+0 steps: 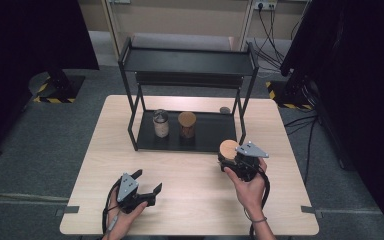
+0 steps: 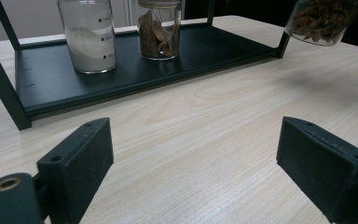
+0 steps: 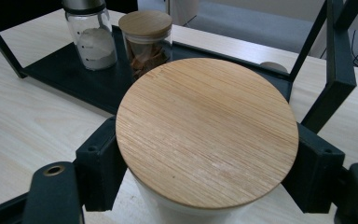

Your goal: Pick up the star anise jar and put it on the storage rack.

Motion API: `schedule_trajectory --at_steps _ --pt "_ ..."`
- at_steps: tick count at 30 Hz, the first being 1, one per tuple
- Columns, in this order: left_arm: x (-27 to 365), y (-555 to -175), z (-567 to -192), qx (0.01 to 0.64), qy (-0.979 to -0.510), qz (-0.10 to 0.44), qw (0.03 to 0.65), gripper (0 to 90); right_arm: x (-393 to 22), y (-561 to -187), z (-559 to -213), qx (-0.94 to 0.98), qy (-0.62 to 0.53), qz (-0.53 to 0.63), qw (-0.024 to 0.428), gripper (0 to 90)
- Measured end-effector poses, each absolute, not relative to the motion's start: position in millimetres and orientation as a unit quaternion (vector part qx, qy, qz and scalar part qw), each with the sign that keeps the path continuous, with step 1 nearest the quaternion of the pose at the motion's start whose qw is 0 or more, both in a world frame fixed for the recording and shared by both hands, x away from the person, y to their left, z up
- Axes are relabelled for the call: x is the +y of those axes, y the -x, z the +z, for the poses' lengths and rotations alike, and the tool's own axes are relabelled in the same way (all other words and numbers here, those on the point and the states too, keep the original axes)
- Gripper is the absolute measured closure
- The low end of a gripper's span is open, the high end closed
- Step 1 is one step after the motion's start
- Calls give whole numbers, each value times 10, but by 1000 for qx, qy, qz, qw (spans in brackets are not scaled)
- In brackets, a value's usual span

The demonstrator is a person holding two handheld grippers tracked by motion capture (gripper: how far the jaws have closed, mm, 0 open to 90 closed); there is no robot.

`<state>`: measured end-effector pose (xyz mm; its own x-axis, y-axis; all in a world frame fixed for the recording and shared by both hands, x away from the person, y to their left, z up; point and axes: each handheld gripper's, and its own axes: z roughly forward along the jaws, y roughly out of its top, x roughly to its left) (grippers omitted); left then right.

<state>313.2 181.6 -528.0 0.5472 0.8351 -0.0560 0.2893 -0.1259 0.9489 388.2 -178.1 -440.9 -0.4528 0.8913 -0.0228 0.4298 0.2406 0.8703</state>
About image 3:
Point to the dark curtain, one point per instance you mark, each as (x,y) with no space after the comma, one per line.
(21,11)

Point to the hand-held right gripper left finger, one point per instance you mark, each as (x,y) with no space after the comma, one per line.
(101,168)

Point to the glass jar with metal lid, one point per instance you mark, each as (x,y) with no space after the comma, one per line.
(96,46)

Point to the grey round table cap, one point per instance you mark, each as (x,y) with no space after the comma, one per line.
(275,66)

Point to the white jar with wooden lid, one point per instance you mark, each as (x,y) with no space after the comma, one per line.
(205,130)

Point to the black metal shelf rack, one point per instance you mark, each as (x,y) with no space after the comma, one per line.
(74,81)

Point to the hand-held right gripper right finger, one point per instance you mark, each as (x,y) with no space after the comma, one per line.
(315,171)

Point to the glass jar with brown bark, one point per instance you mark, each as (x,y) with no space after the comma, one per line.
(144,23)

